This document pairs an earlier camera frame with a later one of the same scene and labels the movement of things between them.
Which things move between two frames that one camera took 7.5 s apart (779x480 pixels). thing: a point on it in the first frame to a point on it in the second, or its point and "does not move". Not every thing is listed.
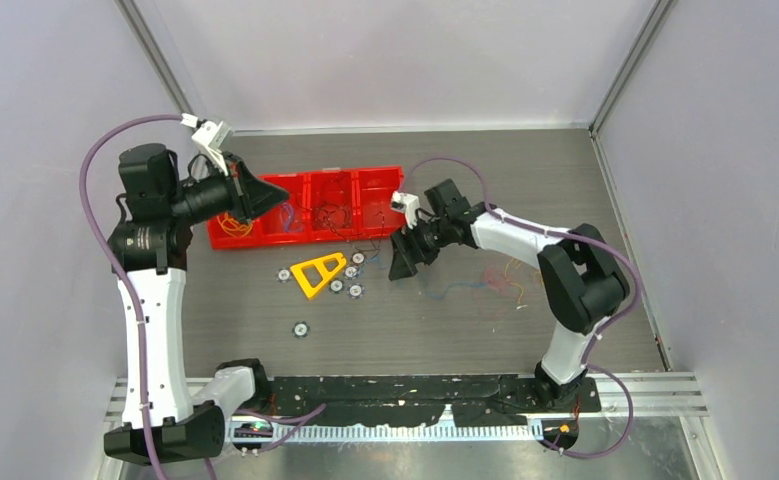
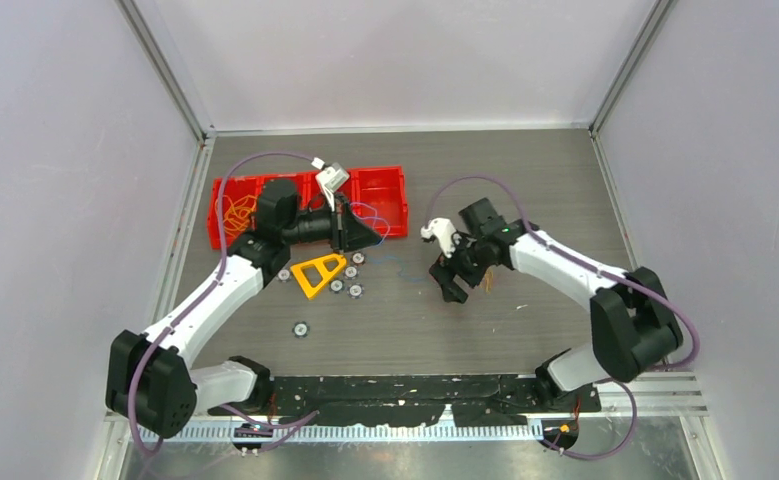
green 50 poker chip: x=337 y=286 does not move
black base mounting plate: x=394 y=400 does not move
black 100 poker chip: x=358 y=258 does not move
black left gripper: x=252 y=195 to x=349 y=233
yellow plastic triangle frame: x=325 y=274 does not move
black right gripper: x=406 y=260 to x=445 y=270
